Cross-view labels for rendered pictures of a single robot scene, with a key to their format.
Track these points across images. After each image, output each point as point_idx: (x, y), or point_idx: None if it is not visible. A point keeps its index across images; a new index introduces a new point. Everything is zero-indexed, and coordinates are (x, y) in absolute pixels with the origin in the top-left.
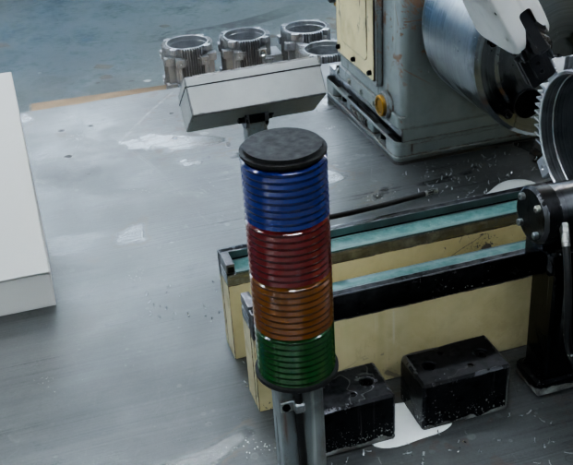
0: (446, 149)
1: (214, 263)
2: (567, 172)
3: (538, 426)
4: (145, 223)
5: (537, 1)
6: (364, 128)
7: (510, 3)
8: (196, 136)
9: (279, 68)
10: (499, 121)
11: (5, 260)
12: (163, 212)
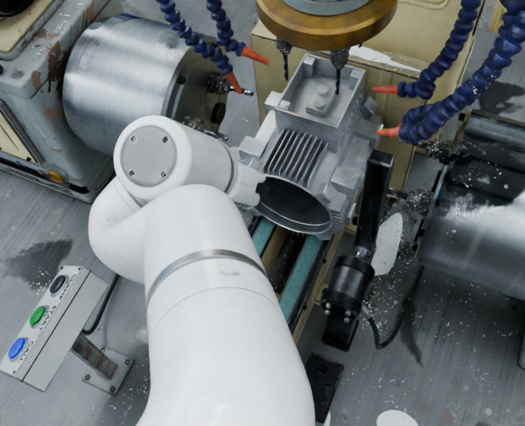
0: (112, 170)
1: (73, 396)
2: (271, 207)
3: (365, 374)
4: None
5: (259, 173)
6: (38, 182)
7: (249, 192)
8: None
9: (68, 301)
10: None
11: None
12: None
